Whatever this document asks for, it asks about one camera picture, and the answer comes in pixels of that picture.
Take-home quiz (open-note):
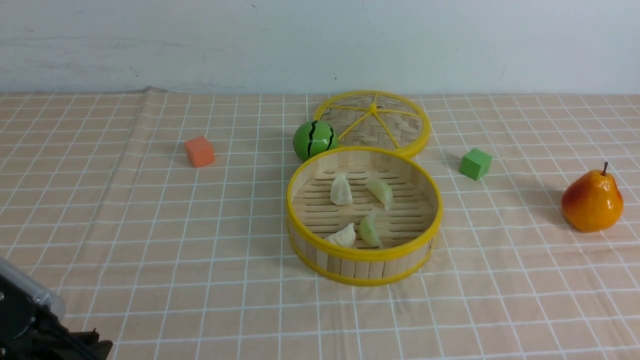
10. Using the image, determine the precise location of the green foam cube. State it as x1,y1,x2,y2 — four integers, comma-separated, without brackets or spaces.
458,148,493,182

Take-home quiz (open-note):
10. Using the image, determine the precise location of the green watermelon toy ball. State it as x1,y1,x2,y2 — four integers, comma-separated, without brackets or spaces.
292,120,339,162

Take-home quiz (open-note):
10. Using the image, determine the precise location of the white dumpling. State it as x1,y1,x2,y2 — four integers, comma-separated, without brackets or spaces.
330,172,354,207
324,223,357,248

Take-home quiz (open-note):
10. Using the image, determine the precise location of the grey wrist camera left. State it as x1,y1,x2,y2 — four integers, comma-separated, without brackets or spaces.
0,257,66,321

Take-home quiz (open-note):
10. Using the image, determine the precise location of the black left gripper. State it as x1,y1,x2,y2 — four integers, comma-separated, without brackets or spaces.
0,277,114,360

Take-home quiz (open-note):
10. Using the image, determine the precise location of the orange yellow toy pear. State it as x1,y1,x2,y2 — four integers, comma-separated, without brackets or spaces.
560,161,625,233

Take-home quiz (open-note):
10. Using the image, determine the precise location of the bamboo steamer lid yellow rim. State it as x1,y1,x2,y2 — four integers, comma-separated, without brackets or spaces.
313,89,432,158

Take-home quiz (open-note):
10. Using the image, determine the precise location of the orange foam cube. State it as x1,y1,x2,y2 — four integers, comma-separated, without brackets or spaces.
183,136,215,168

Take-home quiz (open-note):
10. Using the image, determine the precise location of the bamboo steamer tray yellow rim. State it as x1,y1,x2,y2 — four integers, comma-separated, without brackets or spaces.
286,146,444,287

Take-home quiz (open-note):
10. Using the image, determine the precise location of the checkered beige tablecloth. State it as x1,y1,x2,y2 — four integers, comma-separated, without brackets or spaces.
0,89,640,360

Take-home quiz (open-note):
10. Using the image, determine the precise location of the pale green dumpling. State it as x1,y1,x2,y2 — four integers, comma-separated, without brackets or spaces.
358,211,382,248
366,178,394,211

